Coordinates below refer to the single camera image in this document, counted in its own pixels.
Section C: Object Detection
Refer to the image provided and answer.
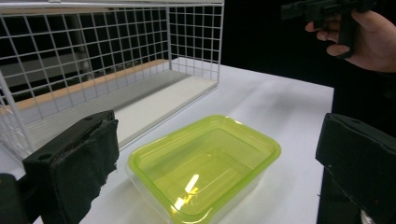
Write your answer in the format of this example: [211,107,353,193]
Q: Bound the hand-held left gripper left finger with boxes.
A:
[21,109,120,224]

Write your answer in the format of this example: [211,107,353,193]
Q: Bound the green lidded plastic container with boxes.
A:
[125,114,283,224]

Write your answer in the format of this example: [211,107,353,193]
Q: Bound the white wire rack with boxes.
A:
[0,0,226,161]

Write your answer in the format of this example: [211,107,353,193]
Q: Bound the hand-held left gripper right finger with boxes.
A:
[315,112,396,224]

